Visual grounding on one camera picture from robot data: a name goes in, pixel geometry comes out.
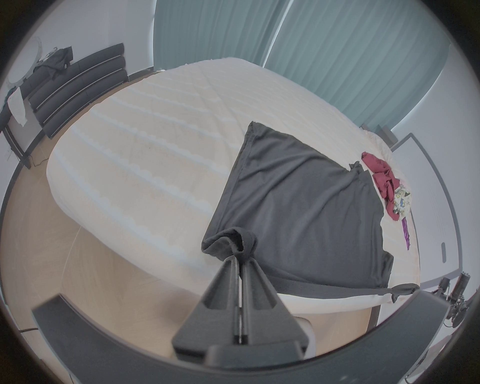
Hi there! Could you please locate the round white mirror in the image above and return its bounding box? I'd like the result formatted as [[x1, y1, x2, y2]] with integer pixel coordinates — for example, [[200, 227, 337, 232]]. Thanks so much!
[[7, 35, 45, 88]]

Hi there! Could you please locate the grey bedside table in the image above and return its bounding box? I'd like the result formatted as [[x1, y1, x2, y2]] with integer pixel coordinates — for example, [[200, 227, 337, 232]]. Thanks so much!
[[375, 125, 399, 143]]

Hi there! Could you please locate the white cloth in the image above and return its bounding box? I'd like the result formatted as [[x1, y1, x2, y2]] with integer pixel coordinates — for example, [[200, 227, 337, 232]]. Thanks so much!
[[7, 88, 28, 127]]

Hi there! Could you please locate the blue-green curtain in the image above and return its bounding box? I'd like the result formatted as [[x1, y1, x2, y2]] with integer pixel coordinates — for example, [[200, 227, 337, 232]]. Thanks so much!
[[152, 0, 293, 72], [262, 0, 452, 130]]

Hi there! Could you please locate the black garment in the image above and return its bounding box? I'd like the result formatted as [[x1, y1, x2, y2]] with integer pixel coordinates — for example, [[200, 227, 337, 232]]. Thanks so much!
[[200, 121, 421, 304]]

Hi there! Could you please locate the bed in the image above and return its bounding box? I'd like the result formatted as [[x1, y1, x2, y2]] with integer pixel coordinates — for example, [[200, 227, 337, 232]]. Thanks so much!
[[46, 57, 462, 332]]

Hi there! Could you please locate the purple garment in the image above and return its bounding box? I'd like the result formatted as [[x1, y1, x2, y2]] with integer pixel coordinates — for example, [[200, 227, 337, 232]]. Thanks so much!
[[400, 217, 412, 251]]

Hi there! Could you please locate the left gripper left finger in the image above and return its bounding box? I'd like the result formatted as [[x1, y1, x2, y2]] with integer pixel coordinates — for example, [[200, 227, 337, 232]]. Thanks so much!
[[172, 256, 241, 357]]

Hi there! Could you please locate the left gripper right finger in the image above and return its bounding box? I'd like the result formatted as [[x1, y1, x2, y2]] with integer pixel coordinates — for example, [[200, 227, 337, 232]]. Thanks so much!
[[240, 259, 315, 357]]

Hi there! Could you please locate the white printed pyjama top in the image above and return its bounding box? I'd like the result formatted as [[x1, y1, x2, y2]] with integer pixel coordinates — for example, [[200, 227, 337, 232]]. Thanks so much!
[[392, 186, 412, 218]]

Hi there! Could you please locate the dark grey garment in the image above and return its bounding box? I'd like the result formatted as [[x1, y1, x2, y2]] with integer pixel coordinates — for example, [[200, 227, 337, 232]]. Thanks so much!
[[33, 46, 74, 80]]

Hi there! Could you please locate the dark red garment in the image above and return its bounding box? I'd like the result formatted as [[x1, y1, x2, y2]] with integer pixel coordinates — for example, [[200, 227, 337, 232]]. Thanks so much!
[[361, 152, 402, 221]]

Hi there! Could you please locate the cream pillow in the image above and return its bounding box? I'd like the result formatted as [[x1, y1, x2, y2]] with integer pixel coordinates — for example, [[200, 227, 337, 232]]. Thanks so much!
[[359, 128, 392, 152]]

